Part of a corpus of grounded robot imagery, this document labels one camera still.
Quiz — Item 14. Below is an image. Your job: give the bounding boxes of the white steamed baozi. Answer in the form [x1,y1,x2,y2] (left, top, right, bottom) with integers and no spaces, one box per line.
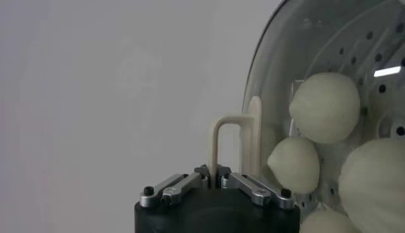
[288,72,361,145]
[338,137,405,233]
[299,207,361,233]
[267,136,321,194]

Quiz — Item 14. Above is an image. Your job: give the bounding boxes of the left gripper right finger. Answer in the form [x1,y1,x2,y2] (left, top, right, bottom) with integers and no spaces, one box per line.
[216,165,297,210]

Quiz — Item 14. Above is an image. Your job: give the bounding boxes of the perforated steel steamer basket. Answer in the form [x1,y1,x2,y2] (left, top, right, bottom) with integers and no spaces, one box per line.
[303,0,405,219]

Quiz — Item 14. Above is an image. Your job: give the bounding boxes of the glass lid cream handle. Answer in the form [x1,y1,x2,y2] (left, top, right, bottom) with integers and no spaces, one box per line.
[208,0,405,233]

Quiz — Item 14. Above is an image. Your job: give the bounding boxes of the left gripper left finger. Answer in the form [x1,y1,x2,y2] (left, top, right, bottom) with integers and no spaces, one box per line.
[140,164,211,208]

